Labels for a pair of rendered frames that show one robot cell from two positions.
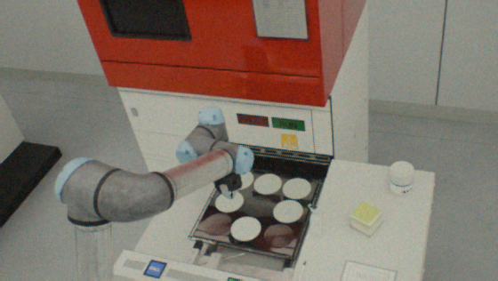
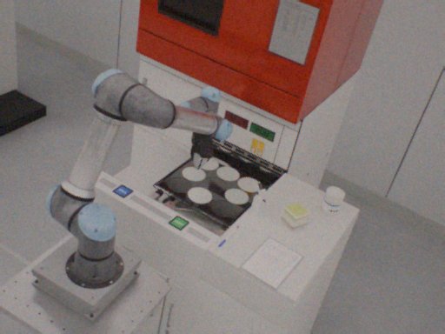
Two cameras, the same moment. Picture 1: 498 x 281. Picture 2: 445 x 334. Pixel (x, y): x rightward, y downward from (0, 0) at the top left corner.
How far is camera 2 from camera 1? 0.64 m
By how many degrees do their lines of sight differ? 5
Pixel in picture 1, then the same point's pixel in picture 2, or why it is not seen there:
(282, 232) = (227, 207)
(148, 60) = (177, 41)
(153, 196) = (162, 110)
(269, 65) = (267, 76)
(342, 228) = (274, 217)
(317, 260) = (247, 229)
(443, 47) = (409, 147)
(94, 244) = (104, 132)
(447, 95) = (398, 191)
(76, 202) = (107, 96)
